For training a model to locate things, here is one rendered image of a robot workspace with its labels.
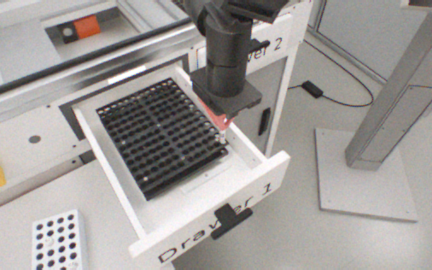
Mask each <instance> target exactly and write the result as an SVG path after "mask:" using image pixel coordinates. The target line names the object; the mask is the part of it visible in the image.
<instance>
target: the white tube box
mask: <svg viewBox="0 0 432 270"><path fill-rule="evenodd" d="M46 238H52V239H53V240H54V243H53V244H52V246H48V245H47V244H45V243H44V240H45V239H46ZM70 261H75V262H76V263H77V264H78V267H77V269H76V270H90V267H89V258H88V250H87V241H86V233H85V217H84V216H83V215H82V214H81V213H80V212H79V210H78V209H77V208H76V209H74V210H71V211H68V212H64V213H61V214H57V215H55V216H50V217H48V218H45V219H42V220H39V221H34V222H33V223H32V270H71V269H69V267H68V264H69V262H70Z"/></svg>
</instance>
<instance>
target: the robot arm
mask: <svg viewBox="0 0 432 270"><path fill-rule="evenodd" d="M289 1H290V0H184V9H185V11H186V12H187V14H188V15H189V16H190V19H191V20H192V21H193V23H194V24H195V26H196V29H197V30H198V31H199V33H200V34H201V35H202V36H203V37H206V53H207V54H206V66H204V67H201V68H199V69H196V70H195V71H194V72H190V82H191V81H192V91H193V92H194V93H195V94H196V95H197V99H198V101H199V102H201V105H202V107H203V108H204V109H205V110H206V111H207V113H208V114H209V116H210V117H211V119H212V120H213V123H214V124H215V125H216V126H219V130H220V131H221V132H222V131H224V130H225V129H226V128H228V126H230V125H231V122H232V121H233V120H234V119H235V117H236V116H238V114H239V113H240V112H241V111H242V110H243V109H245V108H248V109H250V108H253V107H255V106H256V105H258V104H260V103H261V98H262V94H261V92H260V91H258V90H256V89H255V87H254V86H253V85H251V84H249V82H248V81H247V80H246V79H245V77H246V72H247V65H248V56H249V53H248V51H249V46H250V41H251V36H252V31H253V25H254V20H256V21H263V22H265V23H268V24H271V25H272V24H273V22H274V21H275V20H276V18H277V16H278V15H279V13H280V11H281V10H282V9H283V7H284V6H285V5H287V4H288V2H289ZM253 19H254V20H253ZM225 119H226V121H225ZM224 121H225V123H224Z"/></svg>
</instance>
